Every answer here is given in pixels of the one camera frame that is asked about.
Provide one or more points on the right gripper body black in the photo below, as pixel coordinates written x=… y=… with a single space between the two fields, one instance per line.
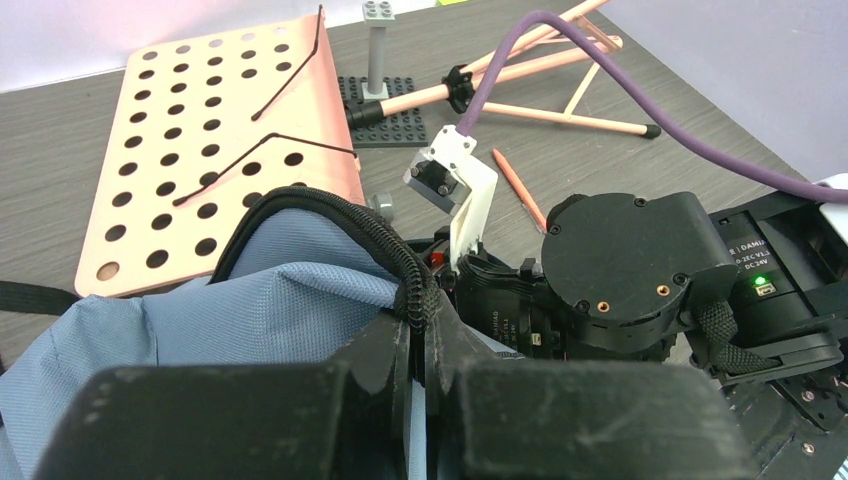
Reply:
x=512 y=310

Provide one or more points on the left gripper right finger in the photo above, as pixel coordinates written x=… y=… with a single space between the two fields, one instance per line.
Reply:
x=495 y=418

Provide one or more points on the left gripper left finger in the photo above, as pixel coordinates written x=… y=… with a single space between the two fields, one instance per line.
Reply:
x=342 y=418

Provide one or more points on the blue fabric backpack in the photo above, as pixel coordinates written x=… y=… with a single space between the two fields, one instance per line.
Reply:
x=299 y=290

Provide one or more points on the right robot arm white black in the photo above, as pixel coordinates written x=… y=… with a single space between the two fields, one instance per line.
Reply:
x=758 y=290

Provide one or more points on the orange pen vertical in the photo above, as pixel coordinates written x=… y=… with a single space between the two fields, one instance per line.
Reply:
x=520 y=190

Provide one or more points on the pink folding stand legs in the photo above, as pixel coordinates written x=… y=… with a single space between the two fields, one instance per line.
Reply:
x=394 y=121

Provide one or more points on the pink perforated stand board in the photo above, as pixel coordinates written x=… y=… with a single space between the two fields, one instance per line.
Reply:
x=203 y=128

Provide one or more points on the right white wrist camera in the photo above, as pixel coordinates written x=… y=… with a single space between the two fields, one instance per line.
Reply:
x=448 y=175

